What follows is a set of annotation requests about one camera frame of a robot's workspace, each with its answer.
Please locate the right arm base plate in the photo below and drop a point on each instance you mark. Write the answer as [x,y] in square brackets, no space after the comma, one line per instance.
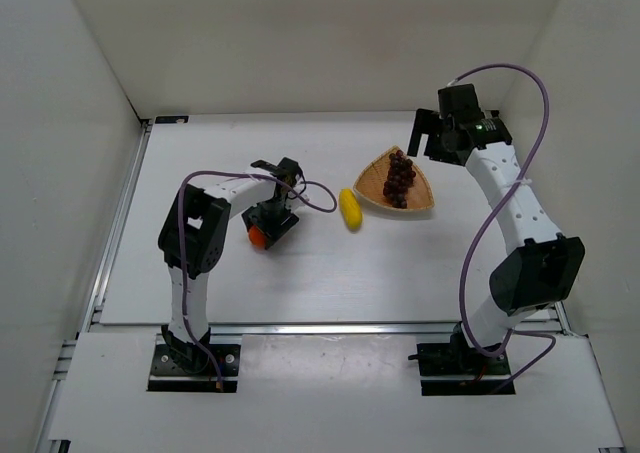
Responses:
[447,372]

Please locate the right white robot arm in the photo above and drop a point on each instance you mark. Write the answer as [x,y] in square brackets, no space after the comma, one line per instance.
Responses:
[541,263]

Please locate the yellow fake lemon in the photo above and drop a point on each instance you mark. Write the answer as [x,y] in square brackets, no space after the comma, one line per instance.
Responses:
[350,210]

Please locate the orange fake fruit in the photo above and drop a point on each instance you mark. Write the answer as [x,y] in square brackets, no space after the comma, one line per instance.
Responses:
[256,237]

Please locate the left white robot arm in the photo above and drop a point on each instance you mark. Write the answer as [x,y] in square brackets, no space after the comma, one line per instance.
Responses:
[192,240]

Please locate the woven bamboo fruit bowl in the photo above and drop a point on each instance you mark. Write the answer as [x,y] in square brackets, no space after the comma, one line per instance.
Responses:
[370,183]

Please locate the dark red fake grapes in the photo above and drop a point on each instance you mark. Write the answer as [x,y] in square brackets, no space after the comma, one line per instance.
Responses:
[400,179]

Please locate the front aluminium rail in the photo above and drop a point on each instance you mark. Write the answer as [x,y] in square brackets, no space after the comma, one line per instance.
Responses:
[552,325]

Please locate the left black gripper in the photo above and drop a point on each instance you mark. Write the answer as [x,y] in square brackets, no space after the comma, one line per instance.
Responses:
[275,221]

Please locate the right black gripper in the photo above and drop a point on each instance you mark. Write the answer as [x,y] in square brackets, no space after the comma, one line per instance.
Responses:
[432,136]

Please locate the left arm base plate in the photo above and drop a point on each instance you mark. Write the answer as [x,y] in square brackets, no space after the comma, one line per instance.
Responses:
[171,371]

